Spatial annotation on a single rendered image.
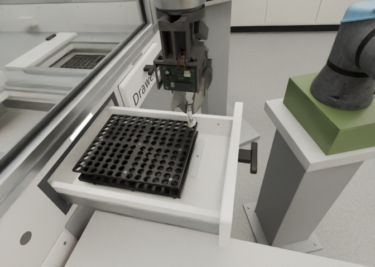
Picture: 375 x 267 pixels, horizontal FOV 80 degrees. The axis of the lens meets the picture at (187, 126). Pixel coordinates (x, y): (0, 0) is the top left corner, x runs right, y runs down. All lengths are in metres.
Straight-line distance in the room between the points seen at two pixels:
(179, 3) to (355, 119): 0.51
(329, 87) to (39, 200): 0.69
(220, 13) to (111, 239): 1.17
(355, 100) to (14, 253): 0.77
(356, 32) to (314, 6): 2.87
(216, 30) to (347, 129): 0.93
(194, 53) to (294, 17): 3.13
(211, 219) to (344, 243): 1.14
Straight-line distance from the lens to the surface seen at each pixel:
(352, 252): 1.49
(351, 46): 0.63
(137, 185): 0.47
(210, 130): 0.57
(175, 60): 0.35
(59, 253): 0.60
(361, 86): 0.69
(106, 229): 0.58
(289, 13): 3.44
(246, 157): 0.44
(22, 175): 0.46
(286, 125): 0.75
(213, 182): 0.49
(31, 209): 0.49
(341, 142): 0.69
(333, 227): 1.51
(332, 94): 0.69
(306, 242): 1.40
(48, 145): 0.49
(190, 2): 0.33
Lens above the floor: 1.25
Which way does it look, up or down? 43 degrees down
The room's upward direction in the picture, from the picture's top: 6 degrees counter-clockwise
